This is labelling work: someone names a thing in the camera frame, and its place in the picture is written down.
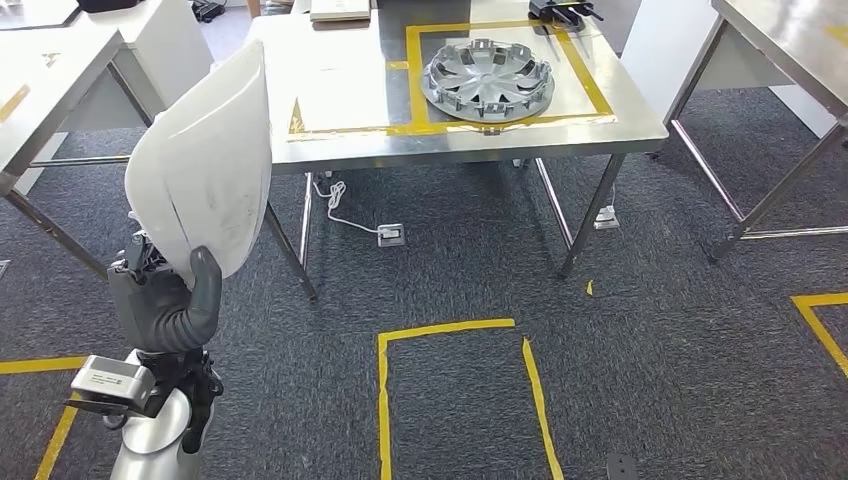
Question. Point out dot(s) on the white curved plastic part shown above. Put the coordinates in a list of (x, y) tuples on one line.
[(199, 166)]

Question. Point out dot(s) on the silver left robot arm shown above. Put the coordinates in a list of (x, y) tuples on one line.
[(156, 437)]

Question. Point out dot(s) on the steel workbench with hubcap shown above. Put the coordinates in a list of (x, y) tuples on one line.
[(344, 79)]

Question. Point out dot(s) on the black robot body part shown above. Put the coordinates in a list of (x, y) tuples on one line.
[(621, 467)]

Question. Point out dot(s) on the steel workbench with tape square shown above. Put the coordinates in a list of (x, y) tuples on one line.
[(782, 40)]

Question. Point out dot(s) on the yellow floor tape square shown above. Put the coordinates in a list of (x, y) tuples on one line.
[(40, 364), (819, 331), (384, 397)]

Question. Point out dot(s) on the silver wheel hubcap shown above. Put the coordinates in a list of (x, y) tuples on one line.
[(490, 83)]

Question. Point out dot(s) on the small yellow tape scrap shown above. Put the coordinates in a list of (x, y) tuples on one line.
[(590, 288)]

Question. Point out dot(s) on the white foam box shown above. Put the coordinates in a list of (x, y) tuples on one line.
[(339, 8)]

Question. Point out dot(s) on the black router with antennas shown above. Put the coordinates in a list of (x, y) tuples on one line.
[(556, 12)]

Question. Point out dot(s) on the black chargers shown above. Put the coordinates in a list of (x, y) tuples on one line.
[(208, 9)]

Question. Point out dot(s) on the black carry case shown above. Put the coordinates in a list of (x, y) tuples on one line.
[(106, 5)]

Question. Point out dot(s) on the steel table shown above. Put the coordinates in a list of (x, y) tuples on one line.
[(53, 73)]

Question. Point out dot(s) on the yellow tape strip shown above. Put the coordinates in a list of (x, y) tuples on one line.
[(13, 102)]

